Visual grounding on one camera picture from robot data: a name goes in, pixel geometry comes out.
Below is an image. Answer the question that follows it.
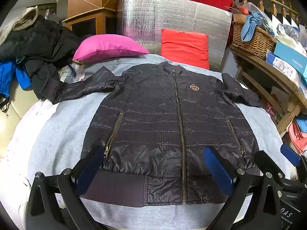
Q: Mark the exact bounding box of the blue garment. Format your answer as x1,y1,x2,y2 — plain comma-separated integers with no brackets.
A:
0,59,33,99

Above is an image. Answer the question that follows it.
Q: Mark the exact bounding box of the clear plastic package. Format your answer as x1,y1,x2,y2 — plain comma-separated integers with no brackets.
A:
276,24,301,41

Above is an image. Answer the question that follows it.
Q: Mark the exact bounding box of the beige fleece garment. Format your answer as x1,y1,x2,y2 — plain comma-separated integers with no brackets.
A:
0,6,40,45

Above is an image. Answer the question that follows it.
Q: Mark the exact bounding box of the wicker basket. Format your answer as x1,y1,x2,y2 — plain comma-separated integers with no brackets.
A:
231,20,277,58

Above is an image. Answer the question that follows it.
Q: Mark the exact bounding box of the silver foil insulation mat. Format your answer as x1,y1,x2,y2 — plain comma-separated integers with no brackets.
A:
117,0,234,71

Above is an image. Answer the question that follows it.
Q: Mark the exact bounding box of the light blue cloth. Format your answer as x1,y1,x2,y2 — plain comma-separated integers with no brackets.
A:
240,12,276,42

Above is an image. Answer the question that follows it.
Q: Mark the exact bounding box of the blue cardboard box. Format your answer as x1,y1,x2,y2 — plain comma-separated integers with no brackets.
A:
273,41,307,77

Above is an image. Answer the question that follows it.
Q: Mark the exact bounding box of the dark quilted zip jacket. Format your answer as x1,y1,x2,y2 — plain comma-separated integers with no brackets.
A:
44,61,267,205

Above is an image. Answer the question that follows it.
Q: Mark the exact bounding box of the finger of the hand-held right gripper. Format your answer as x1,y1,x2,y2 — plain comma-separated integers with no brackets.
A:
254,150,288,185
280,144,307,173

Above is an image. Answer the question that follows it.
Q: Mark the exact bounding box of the red pillow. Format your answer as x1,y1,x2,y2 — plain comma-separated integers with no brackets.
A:
161,28,210,70

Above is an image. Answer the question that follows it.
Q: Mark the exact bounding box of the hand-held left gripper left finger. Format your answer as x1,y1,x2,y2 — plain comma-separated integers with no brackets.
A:
26,146,106,230

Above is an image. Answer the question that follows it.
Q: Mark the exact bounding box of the pink pillow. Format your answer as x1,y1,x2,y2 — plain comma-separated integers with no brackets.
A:
72,35,150,61

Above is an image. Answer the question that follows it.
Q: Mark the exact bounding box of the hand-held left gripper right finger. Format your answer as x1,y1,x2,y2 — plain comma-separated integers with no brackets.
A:
203,146,282,230

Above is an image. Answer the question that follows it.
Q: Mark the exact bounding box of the wooden side table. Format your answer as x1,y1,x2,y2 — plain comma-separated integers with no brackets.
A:
229,44,307,138

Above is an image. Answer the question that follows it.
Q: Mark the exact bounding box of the grey blanket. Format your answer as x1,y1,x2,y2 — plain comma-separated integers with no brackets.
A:
7,53,292,230

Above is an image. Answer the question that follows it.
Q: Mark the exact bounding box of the beige sofa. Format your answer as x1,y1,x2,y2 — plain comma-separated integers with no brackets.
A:
0,79,41,144

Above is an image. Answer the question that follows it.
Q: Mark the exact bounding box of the pile of black clothes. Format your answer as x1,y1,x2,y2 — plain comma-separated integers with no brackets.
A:
0,17,82,104

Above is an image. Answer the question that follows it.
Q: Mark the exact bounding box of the wooden cabinet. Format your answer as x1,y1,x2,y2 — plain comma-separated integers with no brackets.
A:
62,0,120,39

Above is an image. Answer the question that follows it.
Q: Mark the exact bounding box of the clear plastic bag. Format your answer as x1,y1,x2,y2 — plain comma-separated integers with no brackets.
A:
59,62,84,82

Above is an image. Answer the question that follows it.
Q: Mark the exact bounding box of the pink cloth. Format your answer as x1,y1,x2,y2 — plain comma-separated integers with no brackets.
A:
286,120,307,152

